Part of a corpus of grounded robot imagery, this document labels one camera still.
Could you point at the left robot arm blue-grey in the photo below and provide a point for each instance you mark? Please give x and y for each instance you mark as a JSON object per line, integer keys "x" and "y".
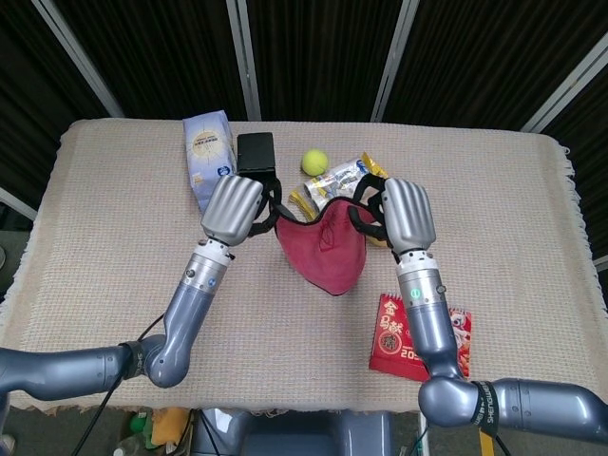
{"x": 190, "y": 304}

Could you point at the yellow tennis ball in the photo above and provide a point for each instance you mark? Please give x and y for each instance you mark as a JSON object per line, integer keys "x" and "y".
{"x": 314, "y": 162}

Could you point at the white table leg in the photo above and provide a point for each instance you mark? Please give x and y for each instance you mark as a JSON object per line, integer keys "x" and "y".
{"x": 423, "y": 442}

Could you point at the light blue paper bag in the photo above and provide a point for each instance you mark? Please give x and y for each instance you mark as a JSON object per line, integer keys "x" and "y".
{"x": 209, "y": 147}

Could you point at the yellow plush toy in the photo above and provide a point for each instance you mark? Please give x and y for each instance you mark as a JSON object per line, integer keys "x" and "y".
{"x": 377, "y": 243}

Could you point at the pack of trash bag rolls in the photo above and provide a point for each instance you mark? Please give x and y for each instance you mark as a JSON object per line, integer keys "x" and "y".
{"x": 332, "y": 178}

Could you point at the green bottle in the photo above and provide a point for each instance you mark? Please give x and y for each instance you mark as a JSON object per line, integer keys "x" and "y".
{"x": 140, "y": 423}

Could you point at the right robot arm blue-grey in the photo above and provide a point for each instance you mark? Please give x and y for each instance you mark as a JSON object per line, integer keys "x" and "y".
{"x": 427, "y": 323}

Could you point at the black and pink cloth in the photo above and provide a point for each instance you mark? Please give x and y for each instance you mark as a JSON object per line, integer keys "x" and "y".
{"x": 323, "y": 256}

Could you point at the black square box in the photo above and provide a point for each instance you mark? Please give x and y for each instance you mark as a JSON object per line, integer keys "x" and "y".
{"x": 256, "y": 152}

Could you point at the white metal partition post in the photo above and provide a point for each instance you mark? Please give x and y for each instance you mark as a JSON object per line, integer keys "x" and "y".
{"x": 81, "y": 52}
{"x": 602, "y": 263}
{"x": 565, "y": 88}
{"x": 244, "y": 62}
{"x": 394, "y": 62}
{"x": 14, "y": 202}

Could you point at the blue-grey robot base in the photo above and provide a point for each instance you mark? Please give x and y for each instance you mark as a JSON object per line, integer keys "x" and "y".
{"x": 309, "y": 437}

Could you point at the beige woven tablecloth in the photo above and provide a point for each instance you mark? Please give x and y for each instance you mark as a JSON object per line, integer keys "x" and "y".
{"x": 95, "y": 237}

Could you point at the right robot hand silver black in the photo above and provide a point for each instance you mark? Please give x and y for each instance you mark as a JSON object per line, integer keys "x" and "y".
{"x": 411, "y": 214}

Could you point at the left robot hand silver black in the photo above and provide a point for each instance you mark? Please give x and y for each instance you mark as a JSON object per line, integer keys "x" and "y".
{"x": 230, "y": 209}

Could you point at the yellow soft item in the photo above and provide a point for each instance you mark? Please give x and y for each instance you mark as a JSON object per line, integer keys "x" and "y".
{"x": 171, "y": 425}

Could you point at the red desk calendar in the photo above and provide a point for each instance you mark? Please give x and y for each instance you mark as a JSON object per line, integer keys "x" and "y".
{"x": 387, "y": 342}

